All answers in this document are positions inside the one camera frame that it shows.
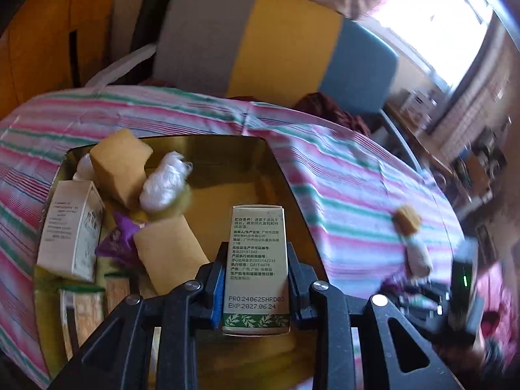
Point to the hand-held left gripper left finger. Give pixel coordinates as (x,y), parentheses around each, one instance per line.
(219,288)

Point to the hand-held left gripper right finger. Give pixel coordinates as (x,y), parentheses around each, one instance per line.
(296,284)

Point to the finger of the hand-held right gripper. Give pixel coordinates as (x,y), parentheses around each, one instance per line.
(422,313)

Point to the purple snack packet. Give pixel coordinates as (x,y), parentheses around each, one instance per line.
(393,283)
(118,243)

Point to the green and white carton box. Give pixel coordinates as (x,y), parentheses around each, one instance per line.
(256,252)

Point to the pale yellow sponge block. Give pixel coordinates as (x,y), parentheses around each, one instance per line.
(170,252)

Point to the small cracker packet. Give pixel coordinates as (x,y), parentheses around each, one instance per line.
(120,292)

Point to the white plastic bag ball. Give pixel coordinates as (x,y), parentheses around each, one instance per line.
(162,185)

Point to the gold metal tin box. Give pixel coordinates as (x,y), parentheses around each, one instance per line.
(243,170)

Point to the large cracker packet green ends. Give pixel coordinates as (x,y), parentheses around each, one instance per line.
(83,321)

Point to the large yellow sponge block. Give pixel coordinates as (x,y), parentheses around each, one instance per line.
(118,166)

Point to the person's pink clothing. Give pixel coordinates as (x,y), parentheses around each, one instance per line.
(497,296)

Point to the beige wrapped roll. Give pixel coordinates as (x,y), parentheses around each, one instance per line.
(419,258)

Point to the small orange sponge block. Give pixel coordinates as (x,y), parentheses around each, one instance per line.
(407,220)

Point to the wooden desk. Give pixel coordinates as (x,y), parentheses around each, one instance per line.
(443,158)

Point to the black speaker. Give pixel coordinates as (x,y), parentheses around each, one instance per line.
(489,158)

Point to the white printed carton box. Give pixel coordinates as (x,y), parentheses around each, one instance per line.
(69,227)

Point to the dark red cloth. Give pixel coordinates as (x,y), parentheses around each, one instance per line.
(329,107)

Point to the crumpled white plastic bag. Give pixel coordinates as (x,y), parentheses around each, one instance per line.
(83,167)

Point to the grey yellow blue chair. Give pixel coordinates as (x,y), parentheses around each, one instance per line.
(292,48)

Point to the bright window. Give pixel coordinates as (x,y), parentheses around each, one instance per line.
(438,20)

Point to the orange wooden cabinet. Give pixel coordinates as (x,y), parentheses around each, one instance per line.
(44,40)

